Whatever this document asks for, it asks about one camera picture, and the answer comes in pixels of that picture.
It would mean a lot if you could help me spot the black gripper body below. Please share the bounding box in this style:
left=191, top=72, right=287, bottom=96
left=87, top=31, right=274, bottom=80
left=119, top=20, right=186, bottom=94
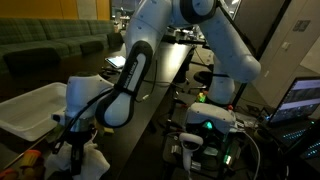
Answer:
left=68, top=132, right=87, bottom=162

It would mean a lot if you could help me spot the dark topped yellow sponge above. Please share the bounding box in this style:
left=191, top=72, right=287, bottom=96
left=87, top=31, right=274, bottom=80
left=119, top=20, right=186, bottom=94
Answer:
left=99, top=125, right=116, bottom=136

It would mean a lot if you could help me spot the yellow tub with orange lid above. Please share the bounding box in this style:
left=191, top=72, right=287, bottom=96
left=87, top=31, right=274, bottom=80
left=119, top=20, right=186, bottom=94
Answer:
left=19, top=149, right=44, bottom=172

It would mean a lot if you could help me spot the thin wooden stick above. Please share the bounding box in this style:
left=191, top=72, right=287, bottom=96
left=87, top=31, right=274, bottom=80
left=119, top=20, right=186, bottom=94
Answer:
left=2, top=131, right=56, bottom=171

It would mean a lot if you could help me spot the translucent white plastic bin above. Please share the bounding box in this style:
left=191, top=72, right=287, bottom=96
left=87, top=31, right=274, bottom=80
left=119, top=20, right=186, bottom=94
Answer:
left=0, top=82, right=69, bottom=143

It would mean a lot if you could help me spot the orange lid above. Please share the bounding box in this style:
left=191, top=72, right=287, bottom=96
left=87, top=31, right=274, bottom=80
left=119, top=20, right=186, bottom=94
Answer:
left=0, top=168, right=19, bottom=180

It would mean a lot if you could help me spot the lit tablet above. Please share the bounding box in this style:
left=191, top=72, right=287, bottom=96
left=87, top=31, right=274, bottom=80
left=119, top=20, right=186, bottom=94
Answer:
left=104, top=54, right=127, bottom=69

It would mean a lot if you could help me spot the large dark ottoman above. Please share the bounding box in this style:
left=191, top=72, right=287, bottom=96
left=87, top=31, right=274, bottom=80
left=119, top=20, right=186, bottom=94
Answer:
left=3, top=46, right=62, bottom=73

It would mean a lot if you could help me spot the small dark ottoman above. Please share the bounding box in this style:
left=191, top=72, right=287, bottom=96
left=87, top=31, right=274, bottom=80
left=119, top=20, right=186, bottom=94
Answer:
left=79, top=39, right=105, bottom=54

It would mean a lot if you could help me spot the white VR controller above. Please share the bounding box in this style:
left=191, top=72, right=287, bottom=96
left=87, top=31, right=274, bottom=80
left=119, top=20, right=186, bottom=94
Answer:
left=178, top=132, right=204, bottom=173

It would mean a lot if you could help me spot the dark chair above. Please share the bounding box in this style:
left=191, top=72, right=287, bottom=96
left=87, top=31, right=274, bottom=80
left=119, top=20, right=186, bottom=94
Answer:
left=106, top=31, right=125, bottom=48

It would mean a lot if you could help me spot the green plaid sofa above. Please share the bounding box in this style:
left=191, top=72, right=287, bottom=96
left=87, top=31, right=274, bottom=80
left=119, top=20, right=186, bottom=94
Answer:
left=0, top=16, right=116, bottom=73

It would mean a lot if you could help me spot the green yellow small object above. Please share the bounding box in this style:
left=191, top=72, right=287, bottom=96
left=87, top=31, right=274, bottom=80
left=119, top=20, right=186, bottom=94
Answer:
left=196, top=91, right=208, bottom=104

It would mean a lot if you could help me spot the black office stool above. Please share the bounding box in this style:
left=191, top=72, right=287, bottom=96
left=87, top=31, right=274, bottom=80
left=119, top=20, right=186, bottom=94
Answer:
left=193, top=69, right=214, bottom=88

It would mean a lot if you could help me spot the open laptop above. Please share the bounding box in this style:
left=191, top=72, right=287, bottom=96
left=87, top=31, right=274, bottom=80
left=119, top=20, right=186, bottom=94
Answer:
left=266, top=76, right=320, bottom=160

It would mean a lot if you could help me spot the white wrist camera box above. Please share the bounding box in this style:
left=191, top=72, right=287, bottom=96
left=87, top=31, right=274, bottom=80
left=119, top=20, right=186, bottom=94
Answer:
left=51, top=111, right=68, bottom=126

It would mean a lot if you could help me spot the black table cable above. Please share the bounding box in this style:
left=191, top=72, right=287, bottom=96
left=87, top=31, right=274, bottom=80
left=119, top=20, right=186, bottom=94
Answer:
left=146, top=78, right=174, bottom=87

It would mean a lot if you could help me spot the black stereo camera on tripod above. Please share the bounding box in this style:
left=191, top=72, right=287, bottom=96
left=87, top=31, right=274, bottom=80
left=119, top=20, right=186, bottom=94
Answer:
left=178, top=38, right=206, bottom=46

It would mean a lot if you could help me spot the dark wall sign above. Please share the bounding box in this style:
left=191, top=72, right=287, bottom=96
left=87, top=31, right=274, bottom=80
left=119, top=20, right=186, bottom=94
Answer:
left=293, top=19, right=312, bottom=33

